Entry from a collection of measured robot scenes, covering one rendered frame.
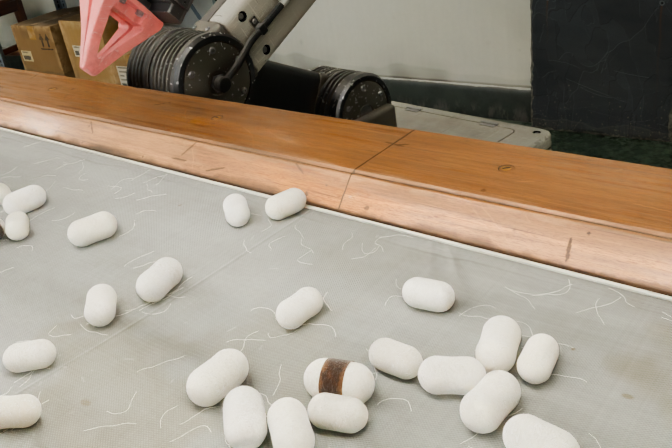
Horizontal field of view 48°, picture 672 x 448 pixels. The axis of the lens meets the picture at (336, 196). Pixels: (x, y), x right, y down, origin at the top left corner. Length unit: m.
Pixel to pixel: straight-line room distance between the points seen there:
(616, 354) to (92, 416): 0.28
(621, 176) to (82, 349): 0.37
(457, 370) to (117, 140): 0.50
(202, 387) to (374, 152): 0.28
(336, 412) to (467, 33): 2.35
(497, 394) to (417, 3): 2.42
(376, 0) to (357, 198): 2.27
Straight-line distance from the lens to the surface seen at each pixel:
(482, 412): 0.37
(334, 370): 0.39
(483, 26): 2.64
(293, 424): 0.37
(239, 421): 0.38
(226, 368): 0.42
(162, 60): 0.99
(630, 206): 0.51
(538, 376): 0.40
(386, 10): 2.81
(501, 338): 0.40
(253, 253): 0.55
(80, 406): 0.46
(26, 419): 0.45
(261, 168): 0.64
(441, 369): 0.39
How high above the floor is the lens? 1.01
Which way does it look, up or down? 26 degrees down
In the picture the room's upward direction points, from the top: 9 degrees counter-clockwise
